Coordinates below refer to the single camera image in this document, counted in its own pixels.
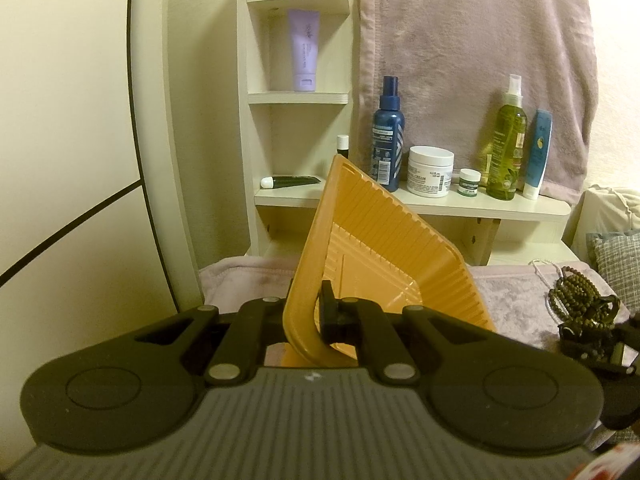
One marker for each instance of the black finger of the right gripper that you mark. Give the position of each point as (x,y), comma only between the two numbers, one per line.
(601,345)

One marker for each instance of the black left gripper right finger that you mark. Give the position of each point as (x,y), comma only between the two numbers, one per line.
(363,324)

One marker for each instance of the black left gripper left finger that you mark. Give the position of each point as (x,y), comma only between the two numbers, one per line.
(254,338)

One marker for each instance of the orange plastic tray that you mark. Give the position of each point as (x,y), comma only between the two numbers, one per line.
(368,244)

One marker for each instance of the grey checked pillow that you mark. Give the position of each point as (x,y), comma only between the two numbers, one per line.
(615,256)

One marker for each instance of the cream pillow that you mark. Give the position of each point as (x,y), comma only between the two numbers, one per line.
(604,210)

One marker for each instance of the black tube white cap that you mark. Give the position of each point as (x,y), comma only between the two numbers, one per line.
(272,182)

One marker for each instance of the white cream jar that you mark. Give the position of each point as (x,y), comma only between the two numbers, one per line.
(429,171)

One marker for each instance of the small green-label jar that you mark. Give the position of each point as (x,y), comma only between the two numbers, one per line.
(469,182)

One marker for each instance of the black lip balm stick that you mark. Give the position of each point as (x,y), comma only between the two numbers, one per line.
(342,145)

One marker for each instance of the blue spray bottle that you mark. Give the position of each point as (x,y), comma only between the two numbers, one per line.
(387,136)

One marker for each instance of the blue and white tube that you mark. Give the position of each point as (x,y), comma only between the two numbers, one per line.
(538,154)

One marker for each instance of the green oil spray bottle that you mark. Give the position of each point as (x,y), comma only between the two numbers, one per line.
(507,146)

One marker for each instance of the white wooden shelf unit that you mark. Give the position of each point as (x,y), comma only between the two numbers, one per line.
(294,133)

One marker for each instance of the purple lotion tube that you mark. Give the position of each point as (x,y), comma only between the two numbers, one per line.
(304,34)

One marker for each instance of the pink hanging towel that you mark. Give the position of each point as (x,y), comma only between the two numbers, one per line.
(453,60)

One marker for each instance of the white oval mirror frame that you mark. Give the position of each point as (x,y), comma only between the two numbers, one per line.
(157,158)

